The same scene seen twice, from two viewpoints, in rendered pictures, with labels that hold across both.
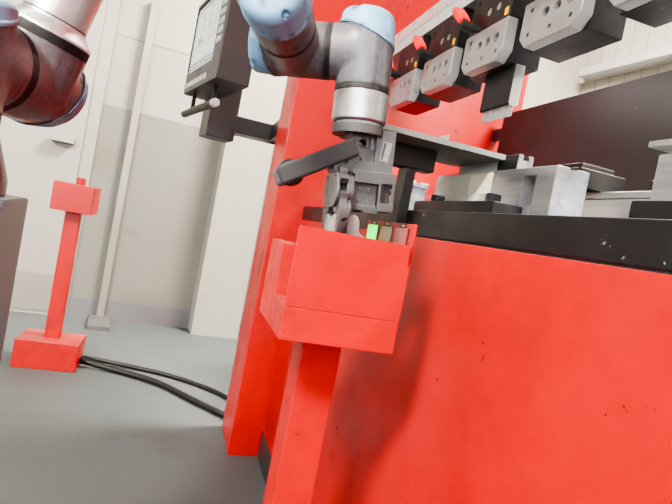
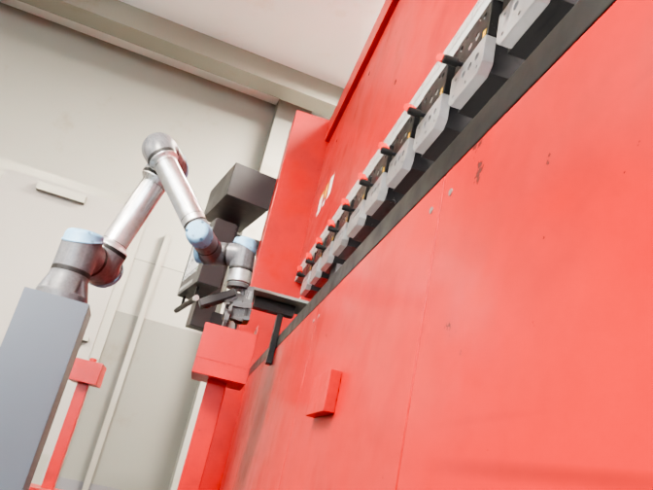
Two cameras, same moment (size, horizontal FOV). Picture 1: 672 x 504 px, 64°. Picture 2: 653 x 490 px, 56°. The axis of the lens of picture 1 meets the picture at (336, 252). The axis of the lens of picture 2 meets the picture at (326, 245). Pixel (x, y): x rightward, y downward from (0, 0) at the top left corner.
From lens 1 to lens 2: 1.24 m
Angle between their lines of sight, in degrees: 24
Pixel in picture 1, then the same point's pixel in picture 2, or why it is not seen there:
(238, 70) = (213, 277)
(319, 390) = (213, 408)
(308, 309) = (206, 359)
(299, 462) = (199, 445)
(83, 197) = (93, 370)
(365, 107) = (238, 275)
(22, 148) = not seen: hidden behind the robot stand
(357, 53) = (237, 254)
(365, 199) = (237, 314)
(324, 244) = (216, 331)
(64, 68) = (116, 262)
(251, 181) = not seen: hidden behind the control
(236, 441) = not seen: outside the picture
